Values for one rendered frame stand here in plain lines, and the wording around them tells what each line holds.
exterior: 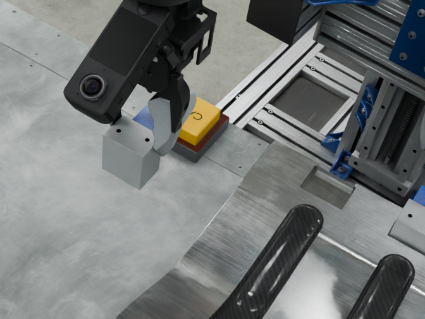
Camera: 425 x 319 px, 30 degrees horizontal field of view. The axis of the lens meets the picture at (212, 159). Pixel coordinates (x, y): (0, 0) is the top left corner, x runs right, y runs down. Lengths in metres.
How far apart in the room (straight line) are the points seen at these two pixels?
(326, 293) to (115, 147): 0.26
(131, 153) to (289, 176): 0.19
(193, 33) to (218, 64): 1.59
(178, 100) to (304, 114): 1.22
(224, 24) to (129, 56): 1.79
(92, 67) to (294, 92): 1.33
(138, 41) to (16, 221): 0.33
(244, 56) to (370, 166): 0.81
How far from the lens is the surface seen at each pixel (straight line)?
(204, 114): 1.01
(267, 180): 0.88
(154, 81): 0.74
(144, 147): 0.80
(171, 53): 0.72
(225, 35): 2.42
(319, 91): 2.01
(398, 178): 1.65
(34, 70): 1.10
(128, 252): 0.91
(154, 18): 0.69
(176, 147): 1.00
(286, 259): 0.84
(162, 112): 0.76
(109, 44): 0.69
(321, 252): 0.84
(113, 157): 0.83
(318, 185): 0.93
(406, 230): 0.86
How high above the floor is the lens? 1.56
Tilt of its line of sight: 49 degrees down
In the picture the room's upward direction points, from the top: 11 degrees clockwise
